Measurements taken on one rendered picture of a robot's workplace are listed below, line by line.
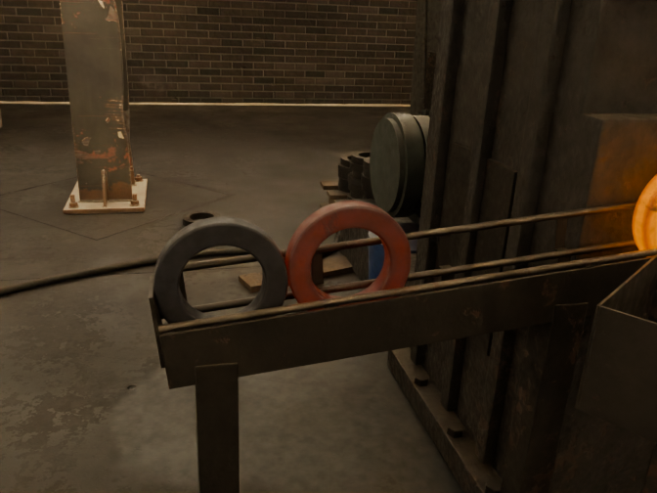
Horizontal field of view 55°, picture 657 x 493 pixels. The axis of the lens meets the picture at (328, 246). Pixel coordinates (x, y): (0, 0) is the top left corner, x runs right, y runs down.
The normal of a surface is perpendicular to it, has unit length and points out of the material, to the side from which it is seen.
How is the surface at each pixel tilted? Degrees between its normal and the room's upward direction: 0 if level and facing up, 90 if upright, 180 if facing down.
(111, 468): 0
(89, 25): 90
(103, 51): 90
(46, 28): 90
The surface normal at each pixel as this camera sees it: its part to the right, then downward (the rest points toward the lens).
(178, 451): 0.04, -0.93
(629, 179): 0.23, 0.36
